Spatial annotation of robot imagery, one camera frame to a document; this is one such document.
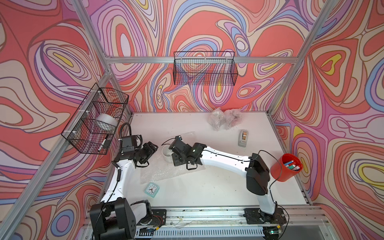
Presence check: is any white mug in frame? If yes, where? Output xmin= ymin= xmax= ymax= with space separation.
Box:
xmin=162 ymin=145 xmax=173 ymax=164

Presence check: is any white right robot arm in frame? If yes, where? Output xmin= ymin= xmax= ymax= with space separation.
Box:
xmin=168 ymin=136 xmax=277 ymax=216

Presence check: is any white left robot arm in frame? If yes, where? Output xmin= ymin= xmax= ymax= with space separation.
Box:
xmin=90 ymin=142 xmax=158 ymax=240

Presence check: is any teal alarm clock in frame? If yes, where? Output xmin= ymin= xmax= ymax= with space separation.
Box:
xmin=145 ymin=182 xmax=160 ymax=198

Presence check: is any black marker in basket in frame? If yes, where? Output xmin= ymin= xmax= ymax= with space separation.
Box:
xmin=98 ymin=136 xmax=110 ymax=152

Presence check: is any white tape roll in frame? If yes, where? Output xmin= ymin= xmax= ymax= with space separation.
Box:
xmin=95 ymin=114 xmax=118 ymax=132

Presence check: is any grey tape dispenser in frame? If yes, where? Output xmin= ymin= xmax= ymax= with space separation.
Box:
xmin=238 ymin=130 xmax=249 ymax=148

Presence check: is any red pen cup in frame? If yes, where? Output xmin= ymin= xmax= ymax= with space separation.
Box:
xmin=270 ymin=154 xmax=304 ymax=182

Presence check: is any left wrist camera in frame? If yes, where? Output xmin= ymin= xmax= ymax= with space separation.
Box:
xmin=120 ymin=135 xmax=143 ymax=153

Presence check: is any left wire basket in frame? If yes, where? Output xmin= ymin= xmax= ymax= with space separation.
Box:
xmin=61 ymin=84 xmax=129 ymax=155

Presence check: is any wire basket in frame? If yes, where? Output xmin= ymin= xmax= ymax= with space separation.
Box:
xmin=173 ymin=50 xmax=239 ymax=86
xmin=61 ymin=84 xmax=129 ymax=155

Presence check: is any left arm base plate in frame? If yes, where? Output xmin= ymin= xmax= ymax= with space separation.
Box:
xmin=137 ymin=209 xmax=167 ymax=227

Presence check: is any back wire basket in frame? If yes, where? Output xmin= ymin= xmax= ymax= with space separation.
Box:
xmin=173 ymin=50 xmax=239 ymax=86

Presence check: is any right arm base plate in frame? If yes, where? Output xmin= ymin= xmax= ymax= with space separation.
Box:
xmin=243 ymin=208 xmax=287 ymax=225

